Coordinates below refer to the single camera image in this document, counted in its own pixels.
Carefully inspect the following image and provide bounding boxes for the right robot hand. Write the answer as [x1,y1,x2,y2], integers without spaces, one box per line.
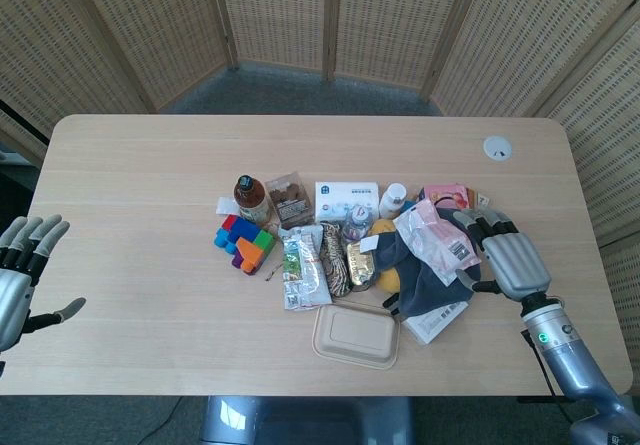
[452,208,553,302]

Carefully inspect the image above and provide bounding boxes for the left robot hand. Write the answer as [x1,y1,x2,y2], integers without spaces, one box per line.
[0,214,87,354]

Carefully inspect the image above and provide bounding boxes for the clear pink snack bag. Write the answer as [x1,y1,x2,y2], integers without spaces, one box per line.
[393,198,482,286]

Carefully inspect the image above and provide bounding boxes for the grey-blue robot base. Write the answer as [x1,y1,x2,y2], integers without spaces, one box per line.
[199,395,416,445]

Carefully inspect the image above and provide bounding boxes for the dark blue cloth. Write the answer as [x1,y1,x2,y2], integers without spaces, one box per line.
[367,209,484,319]

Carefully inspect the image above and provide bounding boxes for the green white snack packet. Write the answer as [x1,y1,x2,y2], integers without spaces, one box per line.
[277,224,334,312]

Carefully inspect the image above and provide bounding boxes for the pink box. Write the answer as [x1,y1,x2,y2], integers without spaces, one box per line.
[417,182,479,211]

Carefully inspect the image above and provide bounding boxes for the flat white box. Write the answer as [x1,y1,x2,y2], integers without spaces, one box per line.
[401,298,471,346]

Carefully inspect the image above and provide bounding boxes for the yellow plush toy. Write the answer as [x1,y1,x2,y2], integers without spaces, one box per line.
[368,218,404,294]

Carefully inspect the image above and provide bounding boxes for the white pill bottle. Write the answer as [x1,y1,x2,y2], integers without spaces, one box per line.
[378,182,407,220]

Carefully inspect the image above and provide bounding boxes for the gold tin can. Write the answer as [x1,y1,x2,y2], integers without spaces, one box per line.
[346,239,381,291]

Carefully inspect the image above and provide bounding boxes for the small clear water bottle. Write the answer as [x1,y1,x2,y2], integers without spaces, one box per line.
[342,203,374,244]

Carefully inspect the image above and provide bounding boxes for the beige pulp food container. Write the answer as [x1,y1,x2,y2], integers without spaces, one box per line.
[311,303,403,369]

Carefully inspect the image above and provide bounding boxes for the white and blue box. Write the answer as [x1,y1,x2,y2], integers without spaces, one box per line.
[313,180,380,221]

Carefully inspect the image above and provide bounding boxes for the clear cookie package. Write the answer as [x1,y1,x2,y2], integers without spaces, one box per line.
[264,172,312,227]

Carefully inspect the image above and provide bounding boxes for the colourful block toy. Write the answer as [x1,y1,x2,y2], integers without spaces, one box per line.
[214,214,278,277]

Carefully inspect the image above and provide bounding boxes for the brown tea bottle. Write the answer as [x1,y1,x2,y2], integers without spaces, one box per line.
[233,174,274,226]

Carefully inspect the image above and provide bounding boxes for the woven folding screen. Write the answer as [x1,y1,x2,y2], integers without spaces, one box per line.
[0,0,640,391]

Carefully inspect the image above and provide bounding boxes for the white cable grommet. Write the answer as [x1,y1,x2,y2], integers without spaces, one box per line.
[482,135,514,161]

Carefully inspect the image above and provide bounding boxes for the braided rope bundle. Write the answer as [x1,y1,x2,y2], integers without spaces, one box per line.
[319,221,351,299]

